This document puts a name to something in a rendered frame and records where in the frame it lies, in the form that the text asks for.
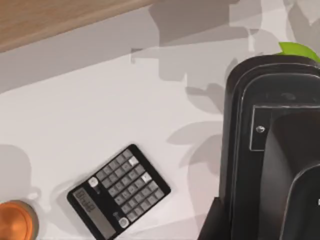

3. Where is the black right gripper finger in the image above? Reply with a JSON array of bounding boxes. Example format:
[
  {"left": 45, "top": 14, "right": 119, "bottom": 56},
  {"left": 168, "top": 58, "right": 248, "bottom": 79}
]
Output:
[{"left": 196, "top": 196, "right": 227, "bottom": 240}]

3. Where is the large black rounded casing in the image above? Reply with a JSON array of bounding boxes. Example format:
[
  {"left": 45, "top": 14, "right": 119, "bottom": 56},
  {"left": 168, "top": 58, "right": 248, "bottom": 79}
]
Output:
[{"left": 219, "top": 54, "right": 320, "bottom": 240}]

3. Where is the black calculator with grey keys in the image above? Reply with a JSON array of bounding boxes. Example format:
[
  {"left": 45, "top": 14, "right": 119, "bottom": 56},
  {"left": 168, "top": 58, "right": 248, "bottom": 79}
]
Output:
[{"left": 66, "top": 143, "right": 172, "bottom": 240}]

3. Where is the orange round cup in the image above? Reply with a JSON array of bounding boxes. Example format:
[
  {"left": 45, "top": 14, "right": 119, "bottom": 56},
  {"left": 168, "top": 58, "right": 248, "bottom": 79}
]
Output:
[{"left": 0, "top": 199, "right": 40, "bottom": 240}]

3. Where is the wooden cupboard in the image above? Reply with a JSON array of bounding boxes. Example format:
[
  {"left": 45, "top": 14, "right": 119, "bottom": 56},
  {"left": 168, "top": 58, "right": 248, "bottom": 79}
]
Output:
[{"left": 0, "top": 0, "right": 161, "bottom": 54}]

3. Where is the green leafy plant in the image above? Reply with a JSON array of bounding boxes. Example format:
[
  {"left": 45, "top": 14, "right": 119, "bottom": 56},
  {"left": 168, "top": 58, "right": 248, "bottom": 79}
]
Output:
[{"left": 278, "top": 41, "right": 320, "bottom": 64}]

